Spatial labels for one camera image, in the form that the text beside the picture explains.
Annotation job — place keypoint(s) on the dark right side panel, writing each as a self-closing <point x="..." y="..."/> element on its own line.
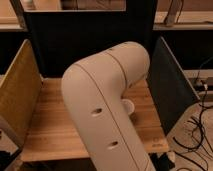
<point x="173" y="94"/>

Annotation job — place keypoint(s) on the left wooden side panel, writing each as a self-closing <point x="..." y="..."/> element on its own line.
<point x="19" y="90"/>

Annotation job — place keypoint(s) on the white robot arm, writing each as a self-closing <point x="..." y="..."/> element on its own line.
<point x="92" y="90"/>

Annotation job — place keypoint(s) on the black back panel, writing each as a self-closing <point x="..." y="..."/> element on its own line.
<point x="64" y="31"/>

